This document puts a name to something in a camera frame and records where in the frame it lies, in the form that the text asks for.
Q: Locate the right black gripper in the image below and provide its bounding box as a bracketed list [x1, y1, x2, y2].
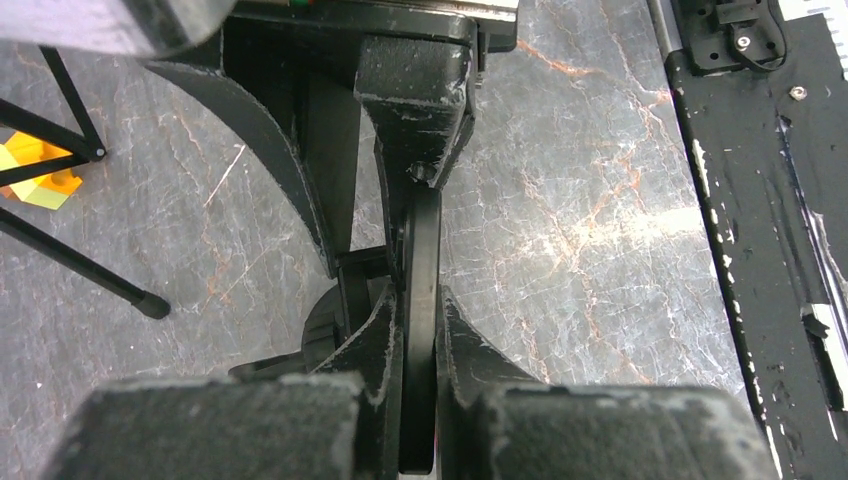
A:
[146, 1, 518, 278]

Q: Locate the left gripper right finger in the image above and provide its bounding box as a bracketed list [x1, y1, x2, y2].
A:
[435, 286, 537, 479]

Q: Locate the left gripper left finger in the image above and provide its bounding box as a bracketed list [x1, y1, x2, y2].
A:
[313, 284, 403, 479]

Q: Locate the black round-base phone stand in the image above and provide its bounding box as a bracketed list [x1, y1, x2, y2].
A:
[228, 246, 390, 381]

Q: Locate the black smartphone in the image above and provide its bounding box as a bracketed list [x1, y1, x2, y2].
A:
[398, 187, 441, 475]

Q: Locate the black music stand tripod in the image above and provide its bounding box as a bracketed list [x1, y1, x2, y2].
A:
[1, 46, 171, 320]

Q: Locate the orange yellow block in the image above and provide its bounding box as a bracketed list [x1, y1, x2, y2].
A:
[1, 127, 83, 210]

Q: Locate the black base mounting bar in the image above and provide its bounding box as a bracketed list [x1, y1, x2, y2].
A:
[649, 1, 847, 479]

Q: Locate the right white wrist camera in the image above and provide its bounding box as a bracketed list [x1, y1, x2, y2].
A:
[1, 0, 236, 58]

